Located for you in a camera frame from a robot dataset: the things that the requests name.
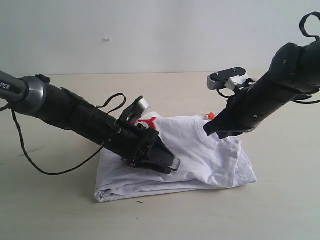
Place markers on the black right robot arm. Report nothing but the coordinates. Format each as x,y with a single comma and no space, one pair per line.
294,71

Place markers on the white t-shirt red lettering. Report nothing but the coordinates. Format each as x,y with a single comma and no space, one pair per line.
206,163

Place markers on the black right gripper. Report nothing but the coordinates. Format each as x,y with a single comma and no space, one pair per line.
242,114

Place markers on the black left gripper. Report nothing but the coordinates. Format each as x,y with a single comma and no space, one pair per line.
140,148

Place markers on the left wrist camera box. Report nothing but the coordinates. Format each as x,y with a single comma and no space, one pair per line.
135,111

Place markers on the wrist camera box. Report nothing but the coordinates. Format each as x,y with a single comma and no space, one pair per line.
135,111
232,79

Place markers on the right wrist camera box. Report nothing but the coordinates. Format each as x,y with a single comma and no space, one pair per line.
232,79

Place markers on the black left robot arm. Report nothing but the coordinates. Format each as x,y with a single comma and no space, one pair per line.
36,97

